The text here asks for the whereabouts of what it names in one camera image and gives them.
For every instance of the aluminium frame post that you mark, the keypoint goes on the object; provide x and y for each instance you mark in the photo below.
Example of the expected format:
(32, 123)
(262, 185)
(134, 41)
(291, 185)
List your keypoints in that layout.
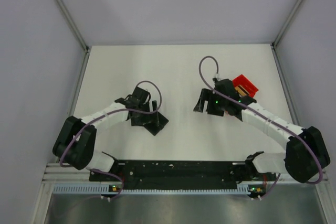
(286, 25)
(71, 24)

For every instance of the red plastic card tray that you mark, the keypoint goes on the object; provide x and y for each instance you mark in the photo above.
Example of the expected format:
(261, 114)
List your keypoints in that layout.
(244, 82)

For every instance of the grey slotted cable duct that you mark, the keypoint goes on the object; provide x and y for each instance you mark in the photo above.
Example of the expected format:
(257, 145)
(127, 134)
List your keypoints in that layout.
(90, 189)

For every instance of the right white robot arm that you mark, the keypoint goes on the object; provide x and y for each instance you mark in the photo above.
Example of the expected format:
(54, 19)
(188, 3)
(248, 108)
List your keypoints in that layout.
(304, 152)

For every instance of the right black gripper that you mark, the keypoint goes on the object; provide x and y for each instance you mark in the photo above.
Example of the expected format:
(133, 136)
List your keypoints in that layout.
(206, 95)

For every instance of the right aluminium frame post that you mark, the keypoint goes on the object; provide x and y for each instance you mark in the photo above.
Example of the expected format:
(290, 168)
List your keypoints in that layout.
(286, 25)

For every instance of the left aluminium frame post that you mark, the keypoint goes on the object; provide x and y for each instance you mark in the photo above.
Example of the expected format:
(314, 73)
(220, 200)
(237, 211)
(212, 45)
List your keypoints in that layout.
(71, 24)

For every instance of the black leather card holder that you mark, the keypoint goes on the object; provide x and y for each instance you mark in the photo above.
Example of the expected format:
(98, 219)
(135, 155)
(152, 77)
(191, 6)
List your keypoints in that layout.
(156, 123)

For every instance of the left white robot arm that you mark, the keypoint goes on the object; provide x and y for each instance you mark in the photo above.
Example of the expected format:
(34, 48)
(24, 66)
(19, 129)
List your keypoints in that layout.
(75, 144)

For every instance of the gold striped credit card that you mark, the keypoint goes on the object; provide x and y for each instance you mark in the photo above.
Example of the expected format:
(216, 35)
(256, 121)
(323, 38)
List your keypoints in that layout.
(241, 90)

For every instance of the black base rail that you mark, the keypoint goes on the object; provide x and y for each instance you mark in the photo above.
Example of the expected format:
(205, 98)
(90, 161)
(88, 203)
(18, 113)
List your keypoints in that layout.
(175, 175)

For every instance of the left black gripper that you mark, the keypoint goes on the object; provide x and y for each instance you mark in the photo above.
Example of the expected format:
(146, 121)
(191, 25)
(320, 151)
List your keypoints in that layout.
(138, 121)

